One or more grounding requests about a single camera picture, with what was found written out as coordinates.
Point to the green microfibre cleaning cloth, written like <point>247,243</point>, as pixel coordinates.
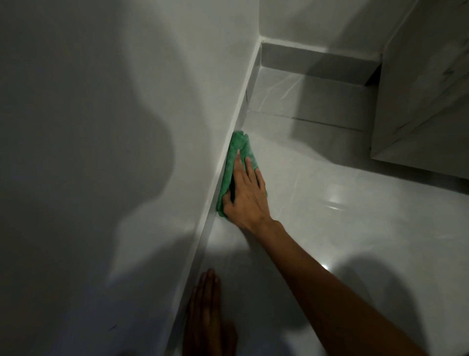
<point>234,161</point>

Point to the person's left hand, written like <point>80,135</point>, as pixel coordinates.
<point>207,322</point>

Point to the marble-look cabinet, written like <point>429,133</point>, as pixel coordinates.
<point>421,91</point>

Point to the person's right forearm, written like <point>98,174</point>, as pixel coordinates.
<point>329,289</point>

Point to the person's right middle finger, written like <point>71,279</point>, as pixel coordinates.
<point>250,170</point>

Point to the short grey skirting board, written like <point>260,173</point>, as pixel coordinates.
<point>315,62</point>

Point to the person's left thumb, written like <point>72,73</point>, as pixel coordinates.
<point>231,337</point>

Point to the long white skirting board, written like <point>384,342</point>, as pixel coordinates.
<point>223,172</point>

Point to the person's right hand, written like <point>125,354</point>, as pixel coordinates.
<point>247,201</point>

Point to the person's right thumb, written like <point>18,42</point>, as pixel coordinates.
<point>227,202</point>

